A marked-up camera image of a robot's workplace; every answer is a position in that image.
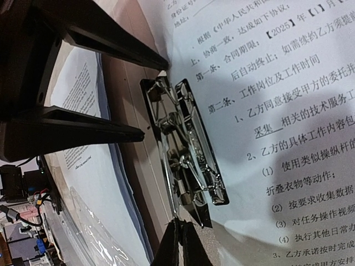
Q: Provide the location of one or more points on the background clutter of equipment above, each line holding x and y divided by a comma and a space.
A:
27, 235

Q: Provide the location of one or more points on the metal folder clip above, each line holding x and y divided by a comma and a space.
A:
190, 169

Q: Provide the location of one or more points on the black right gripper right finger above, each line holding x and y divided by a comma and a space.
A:
194, 253

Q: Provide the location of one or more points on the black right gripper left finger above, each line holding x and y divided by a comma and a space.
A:
168, 251

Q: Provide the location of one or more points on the white paper stack remainder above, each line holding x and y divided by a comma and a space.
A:
274, 83

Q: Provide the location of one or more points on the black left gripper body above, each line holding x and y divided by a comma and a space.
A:
31, 34

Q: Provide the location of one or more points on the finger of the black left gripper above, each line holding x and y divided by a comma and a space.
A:
83, 133
84, 24

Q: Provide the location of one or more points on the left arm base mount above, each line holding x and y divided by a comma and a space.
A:
19, 186

